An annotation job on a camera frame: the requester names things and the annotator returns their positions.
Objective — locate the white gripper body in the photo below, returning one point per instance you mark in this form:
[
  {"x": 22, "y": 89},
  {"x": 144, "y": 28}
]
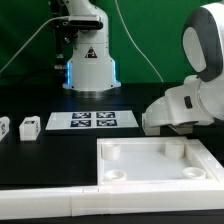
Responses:
[{"x": 179, "y": 106}]

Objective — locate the white square tabletop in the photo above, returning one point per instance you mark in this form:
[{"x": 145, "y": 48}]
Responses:
[{"x": 155, "y": 159}]

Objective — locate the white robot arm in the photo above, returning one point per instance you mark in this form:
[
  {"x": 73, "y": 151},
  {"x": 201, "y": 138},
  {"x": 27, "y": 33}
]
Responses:
[{"x": 200, "y": 99}]

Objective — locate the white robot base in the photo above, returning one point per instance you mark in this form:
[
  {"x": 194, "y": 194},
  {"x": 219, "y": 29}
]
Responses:
[{"x": 82, "y": 48}]

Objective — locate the white L-shaped obstacle fence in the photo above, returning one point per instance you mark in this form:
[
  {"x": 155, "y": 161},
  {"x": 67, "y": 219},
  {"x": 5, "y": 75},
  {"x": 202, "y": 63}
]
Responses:
[{"x": 112, "y": 198}]

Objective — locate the white marker sheet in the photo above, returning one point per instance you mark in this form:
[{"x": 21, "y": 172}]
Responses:
[{"x": 91, "y": 120}]

